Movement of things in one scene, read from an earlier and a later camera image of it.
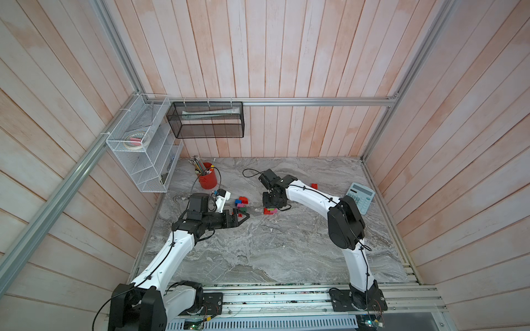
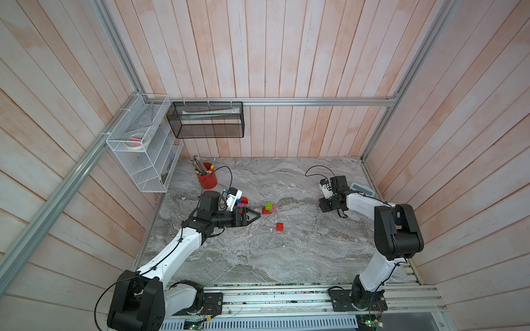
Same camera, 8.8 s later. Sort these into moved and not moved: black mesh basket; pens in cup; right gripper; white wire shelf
Moved: right gripper
Not moved: white wire shelf; pens in cup; black mesh basket
